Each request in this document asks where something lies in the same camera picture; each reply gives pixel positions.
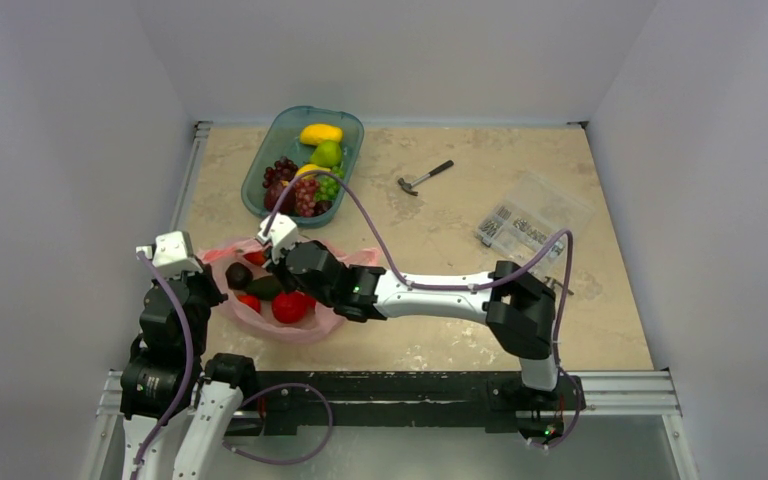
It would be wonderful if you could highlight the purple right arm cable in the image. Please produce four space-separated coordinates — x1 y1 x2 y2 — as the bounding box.
261 170 584 452

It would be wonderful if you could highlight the yellow fake mango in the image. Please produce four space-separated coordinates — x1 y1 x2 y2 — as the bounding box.
299 123 344 146

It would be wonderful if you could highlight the green fake avocado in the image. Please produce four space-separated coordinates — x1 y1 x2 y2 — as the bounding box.
244 275 284 301

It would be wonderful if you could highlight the dark fake plum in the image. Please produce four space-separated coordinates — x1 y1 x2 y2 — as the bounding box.
314 200 333 216

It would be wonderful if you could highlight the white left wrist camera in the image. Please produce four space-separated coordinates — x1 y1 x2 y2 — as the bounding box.
135 230 204 279

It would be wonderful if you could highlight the small black handled hammer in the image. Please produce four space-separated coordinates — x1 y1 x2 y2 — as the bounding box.
397 159 455 197

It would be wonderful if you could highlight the dark purple grape bunch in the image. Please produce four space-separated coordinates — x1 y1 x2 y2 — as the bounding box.
262 156 298 189

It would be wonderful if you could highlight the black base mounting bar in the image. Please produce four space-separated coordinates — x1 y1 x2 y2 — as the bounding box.
227 371 586 440

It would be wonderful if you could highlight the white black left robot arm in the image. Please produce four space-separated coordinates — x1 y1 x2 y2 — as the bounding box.
120 268 259 479

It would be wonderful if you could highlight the small red fake tomato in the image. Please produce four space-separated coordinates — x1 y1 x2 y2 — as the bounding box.
236 294 262 314

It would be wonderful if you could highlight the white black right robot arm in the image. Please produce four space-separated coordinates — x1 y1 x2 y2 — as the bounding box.
266 241 561 407

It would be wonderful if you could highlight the green fake grape bunch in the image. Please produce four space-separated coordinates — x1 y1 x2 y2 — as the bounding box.
315 167 344 202

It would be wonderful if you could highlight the yellow green fake pear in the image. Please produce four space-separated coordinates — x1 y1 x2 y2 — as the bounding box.
309 140 343 168

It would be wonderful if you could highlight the clear plastic screw box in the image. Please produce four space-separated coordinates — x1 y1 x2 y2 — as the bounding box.
474 171 594 265

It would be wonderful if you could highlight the dark red fake apple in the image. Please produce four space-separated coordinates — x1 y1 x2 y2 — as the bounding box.
263 181 296 215

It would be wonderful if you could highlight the yellow fake banana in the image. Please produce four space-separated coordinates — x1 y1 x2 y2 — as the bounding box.
295 163 331 178

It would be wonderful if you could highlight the teal plastic basin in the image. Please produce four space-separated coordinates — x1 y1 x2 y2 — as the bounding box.
241 106 365 219

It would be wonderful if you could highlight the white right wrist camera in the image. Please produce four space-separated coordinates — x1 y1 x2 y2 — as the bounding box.
256 213 300 263

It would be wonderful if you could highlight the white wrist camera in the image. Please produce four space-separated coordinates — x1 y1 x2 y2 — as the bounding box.
135 230 204 279
256 213 300 263

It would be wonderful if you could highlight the pink plastic bag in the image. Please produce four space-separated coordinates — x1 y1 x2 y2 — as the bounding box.
197 238 347 344

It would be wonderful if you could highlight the red fake grape bunch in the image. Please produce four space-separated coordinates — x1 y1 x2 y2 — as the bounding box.
293 175 319 218

